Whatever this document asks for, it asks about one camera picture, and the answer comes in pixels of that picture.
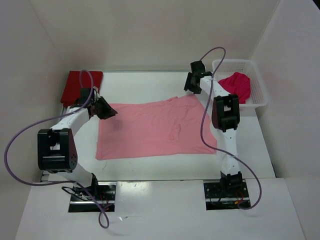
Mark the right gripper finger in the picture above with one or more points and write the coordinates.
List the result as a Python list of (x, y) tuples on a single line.
[(196, 89), (188, 82)]

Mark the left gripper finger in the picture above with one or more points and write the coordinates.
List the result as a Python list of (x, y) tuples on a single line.
[(107, 115), (104, 107)]

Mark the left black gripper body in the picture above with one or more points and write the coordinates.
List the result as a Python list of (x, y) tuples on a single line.
[(99, 107)]

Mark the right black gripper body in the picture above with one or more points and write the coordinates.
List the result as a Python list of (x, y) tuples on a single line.
[(192, 84)]

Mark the dark red t shirt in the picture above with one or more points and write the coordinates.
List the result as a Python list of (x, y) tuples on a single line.
[(72, 89)]

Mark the pink t shirt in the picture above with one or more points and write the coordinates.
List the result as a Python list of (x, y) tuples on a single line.
[(177, 125)]

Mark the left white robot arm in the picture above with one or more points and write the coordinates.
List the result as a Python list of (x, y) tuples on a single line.
[(56, 148)]

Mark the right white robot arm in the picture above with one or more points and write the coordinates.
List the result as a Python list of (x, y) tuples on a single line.
[(225, 118)]

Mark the crimson t shirt in basket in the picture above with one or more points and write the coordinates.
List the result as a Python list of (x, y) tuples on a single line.
[(237, 84)]

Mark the white plastic basket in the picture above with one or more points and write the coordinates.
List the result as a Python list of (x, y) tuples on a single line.
[(258, 96)]

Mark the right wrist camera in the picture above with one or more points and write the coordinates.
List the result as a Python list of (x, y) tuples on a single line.
[(197, 67)]

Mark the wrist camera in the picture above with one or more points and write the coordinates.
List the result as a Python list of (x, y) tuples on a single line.
[(88, 95), (197, 67)]

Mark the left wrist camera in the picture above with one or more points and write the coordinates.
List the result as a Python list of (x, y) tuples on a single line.
[(88, 95)]

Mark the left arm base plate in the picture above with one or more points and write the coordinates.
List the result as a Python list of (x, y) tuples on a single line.
[(81, 202)]

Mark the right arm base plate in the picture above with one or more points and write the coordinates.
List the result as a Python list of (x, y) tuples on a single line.
[(218, 199)]

